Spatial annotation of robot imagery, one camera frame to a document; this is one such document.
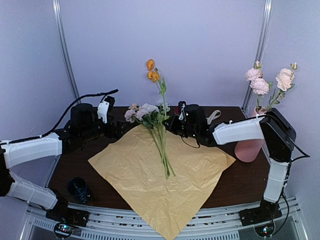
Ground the dark blue cup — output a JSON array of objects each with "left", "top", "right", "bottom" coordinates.
[{"left": 67, "top": 177, "right": 92, "bottom": 204}]

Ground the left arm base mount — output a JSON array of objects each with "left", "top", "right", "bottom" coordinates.
[{"left": 43, "top": 198, "right": 90, "bottom": 240}]

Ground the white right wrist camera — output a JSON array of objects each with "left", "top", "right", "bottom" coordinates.
[{"left": 178, "top": 101, "right": 186, "bottom": 121}]

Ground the orange yellow wrapping paper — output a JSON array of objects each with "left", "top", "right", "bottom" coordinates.
[{"left": 89, "top": 125, "right": 235, "bottom": 240}]

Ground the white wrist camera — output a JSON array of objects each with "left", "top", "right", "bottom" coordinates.
[
  {"left": 178, "top": 101, "right": 186, "bottom": 121},
  {"left": 97, "top": 95, "right": 116, "bottom": 124}
]

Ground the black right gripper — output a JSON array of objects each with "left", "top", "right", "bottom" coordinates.
[{"left": 163, "top": 114, "right": 199, "bottom": 139}]

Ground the pink flower stem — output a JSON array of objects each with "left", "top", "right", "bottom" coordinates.
[{"left": 244, "top": 60, "right": 273, "bottom": 114}]

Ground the light pink rose stem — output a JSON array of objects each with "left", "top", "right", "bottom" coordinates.
[{"left": 262, "top": 62, "right": 298, "bottom": 112}]

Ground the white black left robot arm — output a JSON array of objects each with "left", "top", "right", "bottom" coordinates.
[{"left": 0, "top": 102, "right": 124, "bottom": 222}]

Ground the orange flower bouquet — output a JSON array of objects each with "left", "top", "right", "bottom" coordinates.
[{"left": 124, "top": 103, "right": 176, "bottom": 179}]

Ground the left aluminium frame post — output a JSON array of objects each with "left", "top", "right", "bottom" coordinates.
[{"left": 52, "top": 0, "right": 80, "bottom": 99}]

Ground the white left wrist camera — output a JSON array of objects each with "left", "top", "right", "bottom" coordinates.
[{"left": 97, "top": 95, "right": 116, "bottom": 124}]

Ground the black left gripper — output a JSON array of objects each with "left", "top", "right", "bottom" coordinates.
[{"left": 79, "top": 114, "right": 130, "bottom": 143}]

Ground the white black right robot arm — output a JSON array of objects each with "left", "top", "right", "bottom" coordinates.
[{"left": 162, "top": 104, "right": 296, "bottom": 221}]

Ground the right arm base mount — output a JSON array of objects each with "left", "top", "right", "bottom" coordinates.
[{"left": 239, "top": 207, "right": 282, "bottom": 238}]

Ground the pink cylindrical vase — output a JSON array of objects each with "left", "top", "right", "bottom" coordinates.
[{"left": 234, "top": 107, "right": 266, "bottom": 163}]

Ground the grey printed ribbon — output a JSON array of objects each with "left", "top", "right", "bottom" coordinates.
[{"left": 206, "top": 110, "right": 221, "bottom": 125}]

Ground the orange flower stem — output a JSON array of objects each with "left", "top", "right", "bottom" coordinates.
[{"left": 145, "top": 58, "right": 169, "bottom": 131}]

